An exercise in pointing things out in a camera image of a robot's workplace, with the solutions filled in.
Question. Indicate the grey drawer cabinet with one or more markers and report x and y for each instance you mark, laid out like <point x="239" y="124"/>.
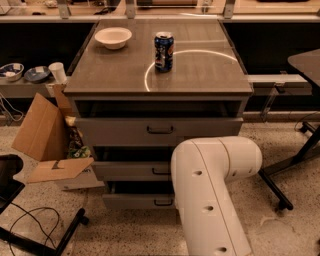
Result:
<point x="206" y="81"/>

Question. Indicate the snack bags in box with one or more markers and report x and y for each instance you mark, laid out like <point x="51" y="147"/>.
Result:
<point x="76" y="148"/>

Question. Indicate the white bowl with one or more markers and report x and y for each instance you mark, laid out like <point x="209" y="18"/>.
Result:
<point x="113" y="38"/>

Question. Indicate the white paper cup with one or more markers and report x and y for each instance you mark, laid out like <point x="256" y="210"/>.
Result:
<point x="57" y="70"/>

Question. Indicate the blue patterned bowl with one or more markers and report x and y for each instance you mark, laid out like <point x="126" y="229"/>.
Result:
<point x="11" y="72"/>

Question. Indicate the black table stand right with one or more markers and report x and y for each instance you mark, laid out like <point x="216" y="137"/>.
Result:
<point x="307" y="65"/>

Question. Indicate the black stand left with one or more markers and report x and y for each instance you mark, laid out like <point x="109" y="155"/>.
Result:
<point x="10" y="188"/>

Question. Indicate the grey drawer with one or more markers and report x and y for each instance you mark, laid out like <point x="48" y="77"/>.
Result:
<point x="132" y="171"/>
<point x="153" y="131"/>
<point x="139" y="195"/>

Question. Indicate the open cardboard box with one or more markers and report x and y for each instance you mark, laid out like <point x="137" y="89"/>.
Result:
<point x="43" y="136"/>

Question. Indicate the dark blue bowl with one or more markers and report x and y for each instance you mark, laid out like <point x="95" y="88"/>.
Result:
<point x="37" y="74"/>

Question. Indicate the grey low shelf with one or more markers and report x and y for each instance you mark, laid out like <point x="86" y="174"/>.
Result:
<point x="24" y="89"/>

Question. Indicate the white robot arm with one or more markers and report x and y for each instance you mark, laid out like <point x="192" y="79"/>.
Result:
<point x="201" y="168"/>

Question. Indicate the blue soda can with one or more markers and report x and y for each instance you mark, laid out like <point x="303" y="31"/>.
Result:
<point x="164" y="48"/>

